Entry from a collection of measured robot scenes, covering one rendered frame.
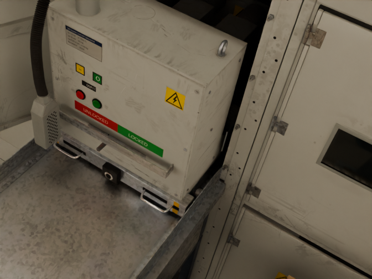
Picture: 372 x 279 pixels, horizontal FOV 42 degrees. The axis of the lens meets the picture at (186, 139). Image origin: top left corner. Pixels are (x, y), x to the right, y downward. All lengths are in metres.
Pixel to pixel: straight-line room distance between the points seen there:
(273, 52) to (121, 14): 0.41
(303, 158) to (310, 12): 0.43
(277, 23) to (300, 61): 0.11
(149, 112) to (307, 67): 0.43
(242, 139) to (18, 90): 0.78
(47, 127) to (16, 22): 0.33
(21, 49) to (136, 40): 0.51
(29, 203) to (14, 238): 0.12
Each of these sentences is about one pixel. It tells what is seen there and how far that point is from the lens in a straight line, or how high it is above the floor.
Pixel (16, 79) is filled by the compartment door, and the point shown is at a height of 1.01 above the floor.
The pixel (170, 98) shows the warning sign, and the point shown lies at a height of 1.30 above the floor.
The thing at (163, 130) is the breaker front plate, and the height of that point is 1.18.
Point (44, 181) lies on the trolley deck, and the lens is 1.63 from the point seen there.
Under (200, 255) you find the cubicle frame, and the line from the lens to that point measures 2.07.
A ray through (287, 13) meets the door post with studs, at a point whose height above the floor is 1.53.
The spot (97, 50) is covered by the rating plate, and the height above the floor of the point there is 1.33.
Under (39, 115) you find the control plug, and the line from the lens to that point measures 1.47.
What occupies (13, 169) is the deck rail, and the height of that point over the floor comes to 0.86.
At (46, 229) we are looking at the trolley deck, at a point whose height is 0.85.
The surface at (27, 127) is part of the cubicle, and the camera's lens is 2.23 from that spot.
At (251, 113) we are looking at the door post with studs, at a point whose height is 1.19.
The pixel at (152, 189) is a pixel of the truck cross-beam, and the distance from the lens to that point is 1.52.
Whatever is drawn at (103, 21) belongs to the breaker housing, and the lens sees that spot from 1.31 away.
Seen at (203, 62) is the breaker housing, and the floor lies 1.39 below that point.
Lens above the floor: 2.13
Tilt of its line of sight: 47 degrees down
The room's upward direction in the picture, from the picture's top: 11 degrees clockwise
